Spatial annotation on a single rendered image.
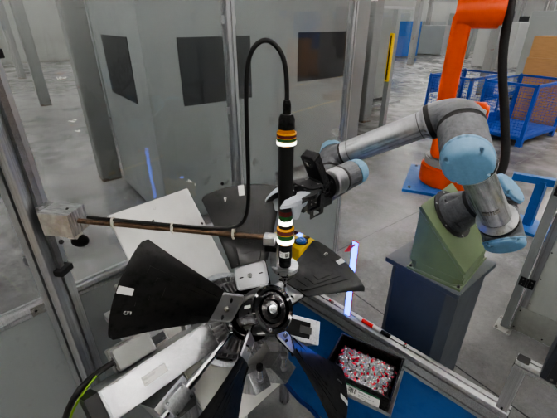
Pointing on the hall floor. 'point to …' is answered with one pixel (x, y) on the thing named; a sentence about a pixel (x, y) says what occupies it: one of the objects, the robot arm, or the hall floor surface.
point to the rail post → (283, 384)
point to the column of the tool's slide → (41, 270)
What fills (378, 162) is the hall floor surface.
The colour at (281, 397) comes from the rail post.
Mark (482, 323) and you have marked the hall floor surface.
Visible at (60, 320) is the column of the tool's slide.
